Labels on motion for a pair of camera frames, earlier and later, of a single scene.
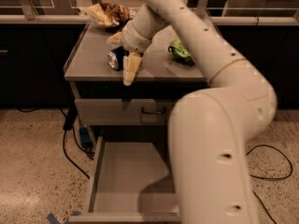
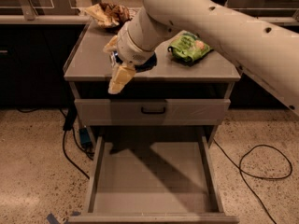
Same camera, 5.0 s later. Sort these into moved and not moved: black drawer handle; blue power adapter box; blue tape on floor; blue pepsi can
Moved: blue pepsi can
Not moved: blue tape on floor; black drawer handle; blue power adapter box
